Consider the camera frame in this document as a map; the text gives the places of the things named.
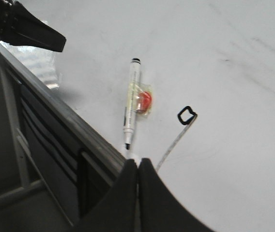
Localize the white whiteboard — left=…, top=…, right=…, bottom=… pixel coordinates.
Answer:
left=22, top=0, right=275, bottom=232

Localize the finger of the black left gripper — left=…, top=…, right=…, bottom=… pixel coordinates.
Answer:
left=9, top=1, right=66, bottom=52

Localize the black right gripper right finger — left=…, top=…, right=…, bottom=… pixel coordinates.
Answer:
left=138, top=158, right=212, bottom=232

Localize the red magnet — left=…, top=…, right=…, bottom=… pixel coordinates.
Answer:
left=134, top=83, right=153, bottom=118

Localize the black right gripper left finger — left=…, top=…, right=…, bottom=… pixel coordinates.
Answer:
left=73, top=159, right=138, bottom=232

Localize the white black whiteboard marker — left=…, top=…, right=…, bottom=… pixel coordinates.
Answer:
left=123, top=58, right=141, bottom=150

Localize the grey aluminium whiteboard frame rail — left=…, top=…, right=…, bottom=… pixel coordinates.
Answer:
left=0, top=44, right=125, bottom=186

